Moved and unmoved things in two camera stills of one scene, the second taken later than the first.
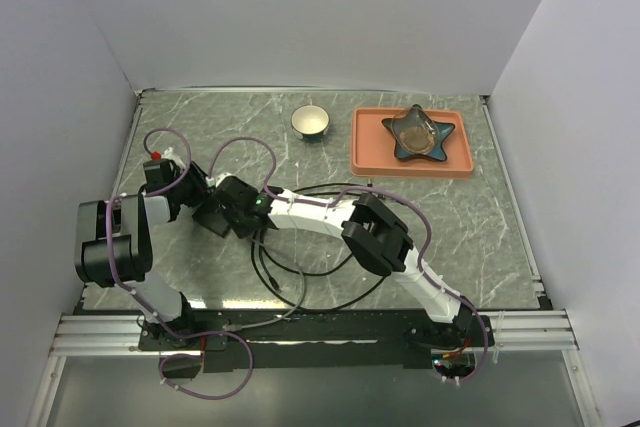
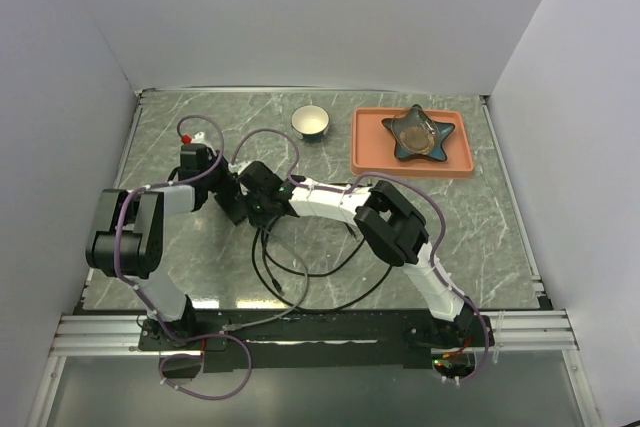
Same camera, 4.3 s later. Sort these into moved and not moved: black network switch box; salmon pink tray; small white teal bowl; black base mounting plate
Moved: black network switch box
Not moved: small white teal bowl; salmon pink tray; black base mounting plate
